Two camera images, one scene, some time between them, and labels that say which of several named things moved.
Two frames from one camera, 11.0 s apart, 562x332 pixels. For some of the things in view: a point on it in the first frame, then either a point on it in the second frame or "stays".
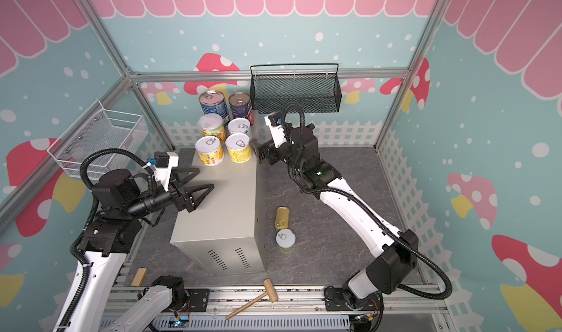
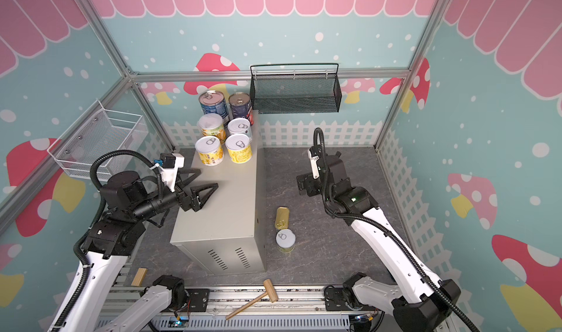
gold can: (282, 218) stays
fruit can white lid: (239, 125) stays
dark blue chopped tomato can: (239, 104) stays
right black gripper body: (272, 151) to (307, 183)
